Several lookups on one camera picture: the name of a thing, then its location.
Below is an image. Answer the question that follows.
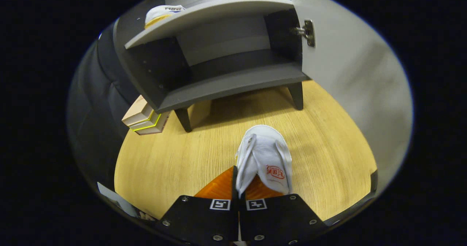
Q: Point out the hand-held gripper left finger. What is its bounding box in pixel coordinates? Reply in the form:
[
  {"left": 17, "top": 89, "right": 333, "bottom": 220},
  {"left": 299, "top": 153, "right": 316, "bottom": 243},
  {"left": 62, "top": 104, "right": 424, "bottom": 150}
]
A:
[{"left": 156, "top": 166, "right": 239, "bottom": 246}]

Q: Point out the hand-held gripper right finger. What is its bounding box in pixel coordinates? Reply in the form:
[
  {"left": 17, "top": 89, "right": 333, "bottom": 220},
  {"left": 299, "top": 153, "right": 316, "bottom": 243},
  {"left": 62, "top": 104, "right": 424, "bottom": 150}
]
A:
[{"left": 239, "top": 175, "right": 329, "bottom": 246}]

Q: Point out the white canvas shoe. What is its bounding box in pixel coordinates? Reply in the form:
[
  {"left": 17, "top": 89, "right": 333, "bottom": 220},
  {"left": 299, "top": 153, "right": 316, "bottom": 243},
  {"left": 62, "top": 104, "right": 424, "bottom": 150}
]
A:
[
  {"left": 144, "top": 5, "right": 186, "bottom": 29},
  {"left": 235, "top": 124, "right": 293, "bottom": 199}
]

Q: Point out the dark grey shoe cabinet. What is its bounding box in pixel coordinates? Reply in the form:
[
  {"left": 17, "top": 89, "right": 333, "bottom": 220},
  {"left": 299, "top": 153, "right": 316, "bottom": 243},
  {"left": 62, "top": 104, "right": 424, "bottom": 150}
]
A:
[{"left": 112, "top": 0, "right": 310, "bottom": 132}]

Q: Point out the metal door hinge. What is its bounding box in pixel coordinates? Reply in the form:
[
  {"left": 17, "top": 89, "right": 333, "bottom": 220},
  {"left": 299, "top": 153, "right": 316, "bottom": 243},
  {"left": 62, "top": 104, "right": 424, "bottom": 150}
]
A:
[{"left": 290, "top": 19, "right": 315, "bottom": 47}]

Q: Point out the stack of books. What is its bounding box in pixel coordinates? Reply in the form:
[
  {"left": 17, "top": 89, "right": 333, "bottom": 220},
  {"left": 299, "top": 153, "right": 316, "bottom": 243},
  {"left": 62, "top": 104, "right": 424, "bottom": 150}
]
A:
[{"left": 121, "top": 95, "right": 172, "bottom": 135}]

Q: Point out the black backdrop cloth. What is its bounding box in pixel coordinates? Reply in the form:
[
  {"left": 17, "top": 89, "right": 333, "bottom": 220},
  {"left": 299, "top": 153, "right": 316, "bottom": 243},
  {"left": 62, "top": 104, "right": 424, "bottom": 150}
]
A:
[{"left": 66, "top": 23, "right": 146, "bottom": 188}]

